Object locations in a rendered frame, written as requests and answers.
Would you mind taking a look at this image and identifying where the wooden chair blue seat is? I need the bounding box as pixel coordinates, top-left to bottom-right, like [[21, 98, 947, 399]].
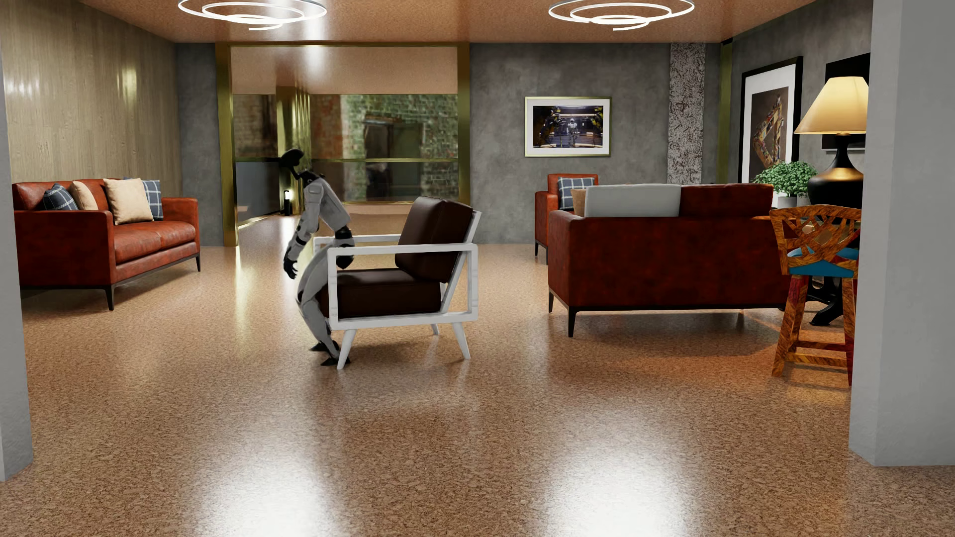
[[769, 204, 862, 386]]

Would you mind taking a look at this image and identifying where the white left robot leg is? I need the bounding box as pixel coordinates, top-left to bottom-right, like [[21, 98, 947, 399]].
[[298, 246, 343, 368]]

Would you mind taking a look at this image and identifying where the white robot leg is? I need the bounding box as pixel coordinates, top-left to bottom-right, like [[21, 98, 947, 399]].
[[298, 246, 343, 368], [300, 287, 334, 353]]

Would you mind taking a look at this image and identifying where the brown white-framed armchair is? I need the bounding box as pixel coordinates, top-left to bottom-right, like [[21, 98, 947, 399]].
[[313, 196, 483, 371]]

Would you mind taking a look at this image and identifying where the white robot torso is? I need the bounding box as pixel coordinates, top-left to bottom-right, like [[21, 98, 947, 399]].
[[301, 172, 352, 232]]

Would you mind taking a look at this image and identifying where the white right robot leg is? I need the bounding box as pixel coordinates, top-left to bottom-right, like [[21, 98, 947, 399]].
[[300, 287, 334, 353]]

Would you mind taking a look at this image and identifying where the red leather three-seat sofa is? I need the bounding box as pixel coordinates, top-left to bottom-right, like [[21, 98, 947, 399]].
[[12, 178, 201, 311]]

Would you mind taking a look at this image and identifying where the large beige pillow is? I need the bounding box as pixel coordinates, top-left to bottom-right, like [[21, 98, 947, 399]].
[[102, 178, 155, 226]]

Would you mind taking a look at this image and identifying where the red leather armchair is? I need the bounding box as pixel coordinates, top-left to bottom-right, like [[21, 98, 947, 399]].
[[533, 173, 600, 264]]

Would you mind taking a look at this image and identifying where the dark plaid pillow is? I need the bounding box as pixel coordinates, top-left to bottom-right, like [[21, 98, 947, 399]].
[[39, 184, 79, 211]]

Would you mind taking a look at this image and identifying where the grey sofa cushion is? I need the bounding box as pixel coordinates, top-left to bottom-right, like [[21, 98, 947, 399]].
[[583, 183, 682, 219]]

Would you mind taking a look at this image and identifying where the large black-framed artwork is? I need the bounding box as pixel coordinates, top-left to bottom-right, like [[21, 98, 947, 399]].
[[738, 57, 804, 184]]

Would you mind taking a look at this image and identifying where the green potted plant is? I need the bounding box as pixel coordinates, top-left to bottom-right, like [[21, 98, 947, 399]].
[[752, 160, 818, 208]]

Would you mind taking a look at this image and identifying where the black lamp base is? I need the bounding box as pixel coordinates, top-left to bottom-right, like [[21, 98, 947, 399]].
[[807, 133, 865, 210]]

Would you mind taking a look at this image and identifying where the cream lamp shade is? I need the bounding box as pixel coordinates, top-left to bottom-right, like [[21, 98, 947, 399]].
[[794, 75, 869, 136]]

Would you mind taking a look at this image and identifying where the spiral ring ceiling light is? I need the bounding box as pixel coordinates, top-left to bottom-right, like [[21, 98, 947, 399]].
[[548, 0, 696, 31], [178, 0, 328, 31]]

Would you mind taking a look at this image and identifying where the small framed wall picture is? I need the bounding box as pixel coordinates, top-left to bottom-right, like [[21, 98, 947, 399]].
[[524, 96, 612, 158]]

